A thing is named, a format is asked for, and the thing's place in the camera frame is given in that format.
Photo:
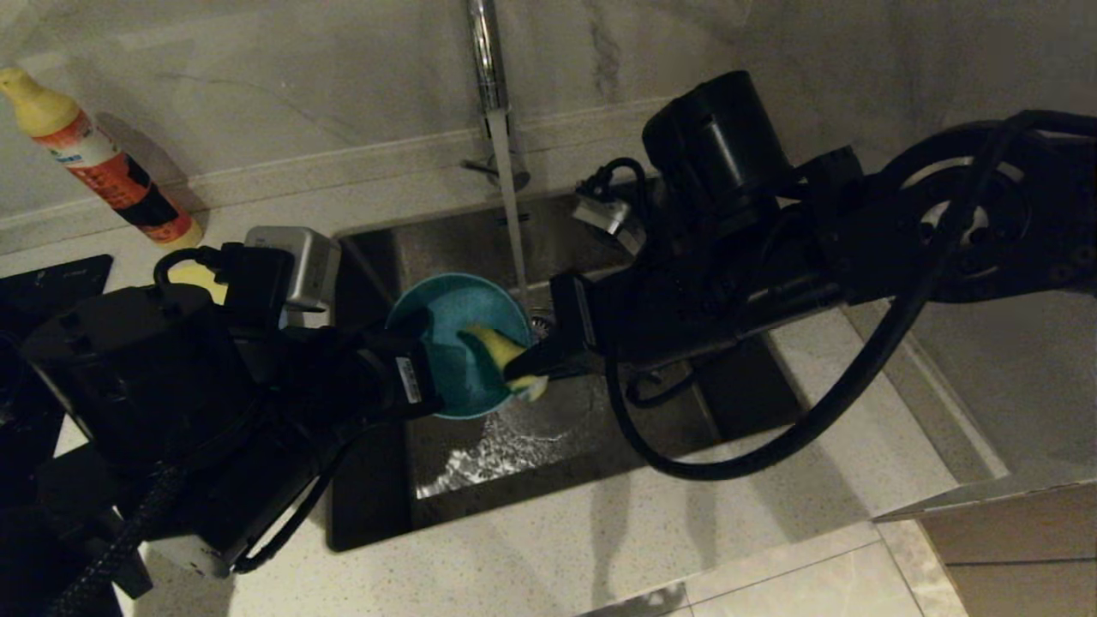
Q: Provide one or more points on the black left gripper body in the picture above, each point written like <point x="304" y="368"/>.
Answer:
<point x="368" y="373"/>

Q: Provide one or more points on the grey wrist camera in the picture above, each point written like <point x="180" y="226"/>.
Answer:
<point x="300" y="257"/>
<point x="600" y="214"/>

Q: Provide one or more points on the teal plastic bowl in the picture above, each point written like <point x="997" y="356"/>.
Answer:
<point x="454" y="308"/>

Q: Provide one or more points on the black induction cooktop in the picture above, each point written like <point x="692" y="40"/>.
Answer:
<point x="60" y="278"/>

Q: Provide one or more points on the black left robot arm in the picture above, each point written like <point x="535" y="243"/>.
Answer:
<point x="128" y="368"/>

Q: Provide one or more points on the metal sink drain strainer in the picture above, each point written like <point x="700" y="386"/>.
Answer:
<point x="542" y="324"/>

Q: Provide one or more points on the yellow sponge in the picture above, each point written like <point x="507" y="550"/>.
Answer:
<point x="493" y="343"/>

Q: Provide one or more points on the orange-label dish soap bottle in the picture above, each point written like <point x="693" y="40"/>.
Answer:
<point x="120" y="184"/>

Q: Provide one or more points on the chrome faucet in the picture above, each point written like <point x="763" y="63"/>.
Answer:
<point x="487" y="60"/>

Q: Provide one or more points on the yellow plastic bowl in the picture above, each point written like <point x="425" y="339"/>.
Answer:
<point x="201" y="278"/>

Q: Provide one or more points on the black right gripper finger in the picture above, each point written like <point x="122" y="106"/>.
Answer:
<point x="557" y="356"/>

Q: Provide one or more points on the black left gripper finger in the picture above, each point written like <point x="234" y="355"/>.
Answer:
<point x="414" y="327"/>

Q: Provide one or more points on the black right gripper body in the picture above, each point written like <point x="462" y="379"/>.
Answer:
<point x="677" y="300"/>

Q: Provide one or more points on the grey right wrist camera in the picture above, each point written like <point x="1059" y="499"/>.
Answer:
<point x="600" y="214"/>

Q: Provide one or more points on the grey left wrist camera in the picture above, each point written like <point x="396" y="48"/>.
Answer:
<point x="300" y="257"/>

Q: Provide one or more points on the stainless steel sink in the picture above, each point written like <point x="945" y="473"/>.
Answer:
<point x="514" y="488"/>

